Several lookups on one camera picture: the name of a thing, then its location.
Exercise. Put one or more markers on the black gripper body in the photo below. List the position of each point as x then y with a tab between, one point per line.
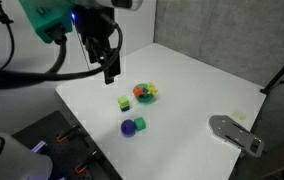
93	26

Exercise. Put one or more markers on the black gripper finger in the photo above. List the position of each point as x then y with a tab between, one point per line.
112	71
97	53

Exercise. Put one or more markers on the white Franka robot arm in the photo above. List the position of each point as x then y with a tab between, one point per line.
12	160

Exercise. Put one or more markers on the yellow toy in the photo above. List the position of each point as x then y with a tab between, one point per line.
151	88

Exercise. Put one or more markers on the lime green cube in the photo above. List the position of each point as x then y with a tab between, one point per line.
123	101

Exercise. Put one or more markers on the teal bowl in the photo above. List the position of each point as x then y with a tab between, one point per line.
146	99

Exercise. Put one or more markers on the purple ball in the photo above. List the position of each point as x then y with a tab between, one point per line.
128	127

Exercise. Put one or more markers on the black perforated base board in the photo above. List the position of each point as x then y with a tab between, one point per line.
62	153

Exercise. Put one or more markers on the purple lit strip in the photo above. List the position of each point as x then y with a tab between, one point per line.
39	146

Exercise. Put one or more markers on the grey metal plate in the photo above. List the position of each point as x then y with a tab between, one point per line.
233	133

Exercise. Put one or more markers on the black tripod stand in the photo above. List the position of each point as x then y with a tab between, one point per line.
282	71

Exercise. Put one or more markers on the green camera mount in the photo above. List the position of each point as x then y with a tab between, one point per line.
45	20

